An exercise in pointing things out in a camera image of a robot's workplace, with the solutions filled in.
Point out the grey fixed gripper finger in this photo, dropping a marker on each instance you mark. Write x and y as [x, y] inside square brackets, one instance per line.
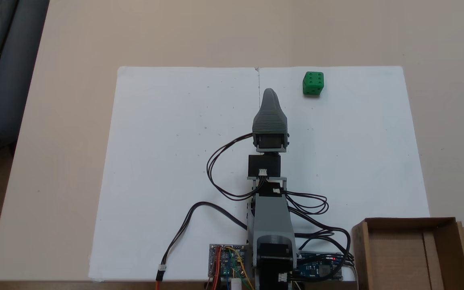
[271, 100]

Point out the green dice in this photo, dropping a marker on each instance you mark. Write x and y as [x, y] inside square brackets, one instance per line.
[313, 83]

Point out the white paper sheet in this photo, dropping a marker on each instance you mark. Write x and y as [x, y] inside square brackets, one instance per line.
[357, 161]
[155, 161]

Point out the green motor controller board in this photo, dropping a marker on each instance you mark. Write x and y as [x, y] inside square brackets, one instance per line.
[224, 266]

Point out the blue power converter board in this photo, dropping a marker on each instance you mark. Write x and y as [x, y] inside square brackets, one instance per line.
[316, 270]

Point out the white plastic plug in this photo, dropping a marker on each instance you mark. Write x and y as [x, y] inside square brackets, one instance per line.
[237, 284]

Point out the brown cardboard box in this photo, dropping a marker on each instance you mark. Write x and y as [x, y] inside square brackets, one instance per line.
[397, 257]

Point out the grey upholstered chair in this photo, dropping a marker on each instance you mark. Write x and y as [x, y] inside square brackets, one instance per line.
[14, 80]

